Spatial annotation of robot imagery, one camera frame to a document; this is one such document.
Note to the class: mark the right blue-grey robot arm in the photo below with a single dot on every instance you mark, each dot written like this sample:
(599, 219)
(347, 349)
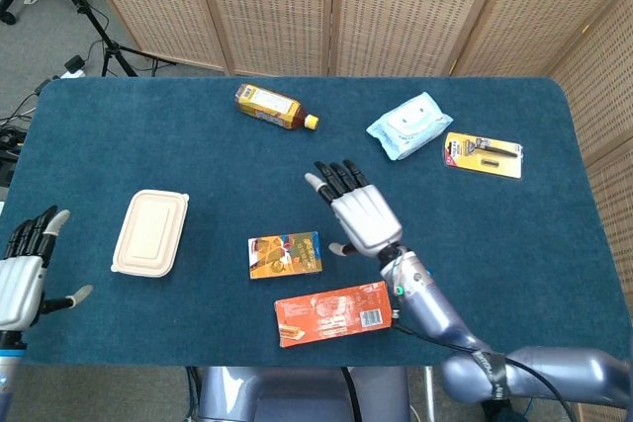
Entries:
(435, 308)

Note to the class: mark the razor on yellow blister card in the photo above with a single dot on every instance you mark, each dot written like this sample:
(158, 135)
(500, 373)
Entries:
(482, 155)

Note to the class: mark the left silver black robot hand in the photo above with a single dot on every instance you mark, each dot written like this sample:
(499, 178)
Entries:
(17, 288)

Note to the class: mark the light blue wet wipes pack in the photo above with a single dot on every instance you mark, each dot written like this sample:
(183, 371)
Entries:
(408, 128)

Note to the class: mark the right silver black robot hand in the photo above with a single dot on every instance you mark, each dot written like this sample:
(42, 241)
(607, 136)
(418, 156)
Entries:
(366, 219)

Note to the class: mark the black tripod stand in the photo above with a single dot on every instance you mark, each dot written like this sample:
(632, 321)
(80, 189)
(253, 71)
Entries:
(85, 11)

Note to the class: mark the blue-grey robot torso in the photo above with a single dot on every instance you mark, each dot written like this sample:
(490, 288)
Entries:
(297, 392)

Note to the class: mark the blue felt table cover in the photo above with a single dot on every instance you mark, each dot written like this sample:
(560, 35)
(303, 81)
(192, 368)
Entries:
(222, 160)

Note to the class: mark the small orange snack box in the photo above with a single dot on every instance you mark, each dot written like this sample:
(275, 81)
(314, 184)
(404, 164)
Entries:
(284, 255)

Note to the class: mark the woven rattan folding screen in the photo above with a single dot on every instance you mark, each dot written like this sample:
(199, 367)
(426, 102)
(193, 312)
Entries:
(277, 7)

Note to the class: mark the red orange packet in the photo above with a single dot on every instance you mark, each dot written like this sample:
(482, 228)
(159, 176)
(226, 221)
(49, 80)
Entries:
(334, 313)

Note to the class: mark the tea bottle with yellow cap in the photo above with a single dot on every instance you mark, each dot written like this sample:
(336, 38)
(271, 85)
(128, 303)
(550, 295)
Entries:
(269, 106)

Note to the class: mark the white power strip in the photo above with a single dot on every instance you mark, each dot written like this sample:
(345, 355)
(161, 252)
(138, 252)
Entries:
(73, 74)

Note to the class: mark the black power adapter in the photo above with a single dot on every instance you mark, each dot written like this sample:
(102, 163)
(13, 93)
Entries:
(74, 63)

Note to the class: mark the beige lidded lunch container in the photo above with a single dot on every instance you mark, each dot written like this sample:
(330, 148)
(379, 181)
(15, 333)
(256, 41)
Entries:
(148, 234)

